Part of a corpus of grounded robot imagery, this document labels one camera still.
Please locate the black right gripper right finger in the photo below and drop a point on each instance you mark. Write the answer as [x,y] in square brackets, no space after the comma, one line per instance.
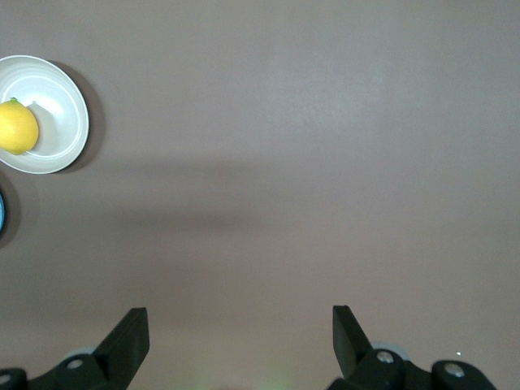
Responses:
[353,353]

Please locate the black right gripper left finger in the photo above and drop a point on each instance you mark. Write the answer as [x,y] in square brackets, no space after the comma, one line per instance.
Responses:
[118,353]

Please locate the beige round plate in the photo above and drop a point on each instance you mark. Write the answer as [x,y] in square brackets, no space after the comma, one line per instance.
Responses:
[61,122]

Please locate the yellow lemon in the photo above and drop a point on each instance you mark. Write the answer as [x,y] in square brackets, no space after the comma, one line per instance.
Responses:
[16,128]

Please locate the blue round plate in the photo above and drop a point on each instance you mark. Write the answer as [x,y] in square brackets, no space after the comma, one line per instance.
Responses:
[1,213]

